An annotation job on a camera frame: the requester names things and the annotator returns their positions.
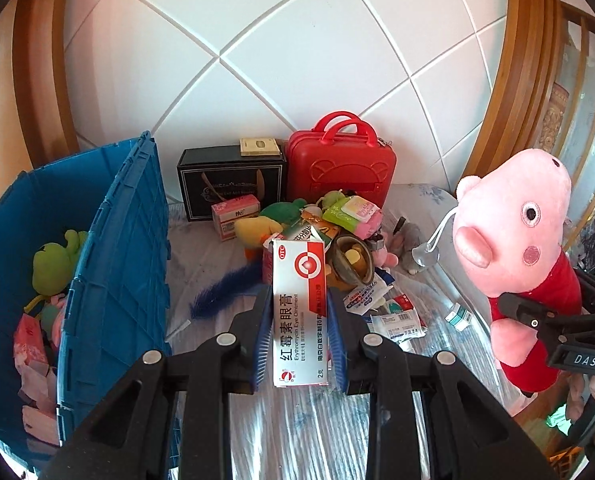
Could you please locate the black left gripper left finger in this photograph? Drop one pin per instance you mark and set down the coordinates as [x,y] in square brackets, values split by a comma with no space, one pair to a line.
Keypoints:
[128,434]

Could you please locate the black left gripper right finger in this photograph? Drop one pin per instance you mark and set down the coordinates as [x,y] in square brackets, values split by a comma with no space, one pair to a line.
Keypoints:
[427,413]

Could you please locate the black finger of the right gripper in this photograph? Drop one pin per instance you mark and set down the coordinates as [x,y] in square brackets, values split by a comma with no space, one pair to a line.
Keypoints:
[545,321]

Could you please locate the pink pig plush toy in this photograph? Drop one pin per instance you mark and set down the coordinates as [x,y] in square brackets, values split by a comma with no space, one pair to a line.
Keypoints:
[507,233]

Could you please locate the red white ointment box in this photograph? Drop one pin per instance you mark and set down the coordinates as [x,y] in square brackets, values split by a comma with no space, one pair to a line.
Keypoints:
[300,341]

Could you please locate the blue plastic storage crate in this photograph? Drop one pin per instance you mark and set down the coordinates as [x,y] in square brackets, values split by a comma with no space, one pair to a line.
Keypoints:
[119,298]

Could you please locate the white alcohol wipes pack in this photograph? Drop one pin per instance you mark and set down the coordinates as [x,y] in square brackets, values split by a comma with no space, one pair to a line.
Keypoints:
[365,297]

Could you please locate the dark blue feather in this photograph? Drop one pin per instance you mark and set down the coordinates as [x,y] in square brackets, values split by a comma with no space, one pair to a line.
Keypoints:
[245,281]

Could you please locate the grey small plush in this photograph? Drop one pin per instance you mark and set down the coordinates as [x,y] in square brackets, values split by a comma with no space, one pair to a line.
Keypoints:
[408,244]

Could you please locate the green frog plush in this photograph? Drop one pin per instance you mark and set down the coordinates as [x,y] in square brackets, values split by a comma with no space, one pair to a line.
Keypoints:
[54,267]

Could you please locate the green yellow duck plush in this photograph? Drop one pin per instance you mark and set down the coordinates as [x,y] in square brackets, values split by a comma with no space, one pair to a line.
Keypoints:
[253,231]

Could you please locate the green pink wet wipes pack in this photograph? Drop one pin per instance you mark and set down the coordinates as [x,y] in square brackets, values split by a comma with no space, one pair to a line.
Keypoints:
[356,215]

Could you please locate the pink small medicine box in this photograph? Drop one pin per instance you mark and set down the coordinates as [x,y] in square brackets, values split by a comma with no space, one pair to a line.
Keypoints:
[225,214]

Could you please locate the black gift box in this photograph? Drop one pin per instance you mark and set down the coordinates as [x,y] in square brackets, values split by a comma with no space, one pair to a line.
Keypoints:
[208,176]

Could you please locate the red mini suitcase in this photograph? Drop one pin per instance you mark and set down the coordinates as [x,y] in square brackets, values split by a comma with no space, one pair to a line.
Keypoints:
[341,152]

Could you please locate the small beige box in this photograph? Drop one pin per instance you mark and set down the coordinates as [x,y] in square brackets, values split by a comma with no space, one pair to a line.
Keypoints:
[251,147]

